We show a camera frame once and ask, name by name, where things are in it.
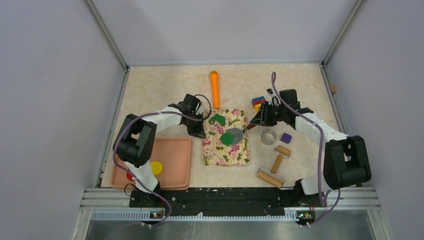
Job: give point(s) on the green dough scrap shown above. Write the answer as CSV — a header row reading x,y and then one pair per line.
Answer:
x,y
217,118

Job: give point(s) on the green dough disc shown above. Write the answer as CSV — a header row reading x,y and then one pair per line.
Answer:
x,y
227,139

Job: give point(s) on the red dough disc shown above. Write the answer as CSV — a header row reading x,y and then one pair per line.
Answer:
x,y
130,177

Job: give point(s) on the pink plastic tray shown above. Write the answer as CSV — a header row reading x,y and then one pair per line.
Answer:
x,y
175,154

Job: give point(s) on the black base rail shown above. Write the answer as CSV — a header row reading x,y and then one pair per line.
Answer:
x,y
224,201

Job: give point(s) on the round metal cutter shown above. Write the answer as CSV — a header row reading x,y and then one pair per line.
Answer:
x,y
268,137

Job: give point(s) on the wooden double-ended roller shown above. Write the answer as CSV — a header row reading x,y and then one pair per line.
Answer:
x,y
270,176

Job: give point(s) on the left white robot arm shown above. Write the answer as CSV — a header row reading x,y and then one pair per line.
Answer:
x,y
133,146

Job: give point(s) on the colourful toy block stack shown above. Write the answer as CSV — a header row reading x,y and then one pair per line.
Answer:
x,y
257,102

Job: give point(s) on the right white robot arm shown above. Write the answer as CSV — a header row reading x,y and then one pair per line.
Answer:
x,y
343,160

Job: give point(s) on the orange toy microphone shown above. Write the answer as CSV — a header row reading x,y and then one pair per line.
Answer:
x,y
214,79

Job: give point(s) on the floral cutting board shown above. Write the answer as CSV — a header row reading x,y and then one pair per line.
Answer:
x,y
213,152

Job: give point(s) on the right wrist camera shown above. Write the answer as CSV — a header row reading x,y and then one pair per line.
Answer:
x,y
275,98

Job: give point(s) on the metal spatula wooden handle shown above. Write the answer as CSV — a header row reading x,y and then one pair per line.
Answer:
x,y
237,134

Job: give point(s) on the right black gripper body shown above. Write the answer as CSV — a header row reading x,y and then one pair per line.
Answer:
x,y
276,114

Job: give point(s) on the yellow dough disc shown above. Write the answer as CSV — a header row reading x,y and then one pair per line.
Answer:
x,y
156,167

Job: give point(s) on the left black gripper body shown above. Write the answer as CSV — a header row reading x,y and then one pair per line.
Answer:
x,y
191,126

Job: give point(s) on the small wooden knob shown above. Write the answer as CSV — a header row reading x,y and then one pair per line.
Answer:
x,y
333,88

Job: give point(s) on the purple cube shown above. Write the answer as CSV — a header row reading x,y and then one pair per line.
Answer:
x,y
286,138

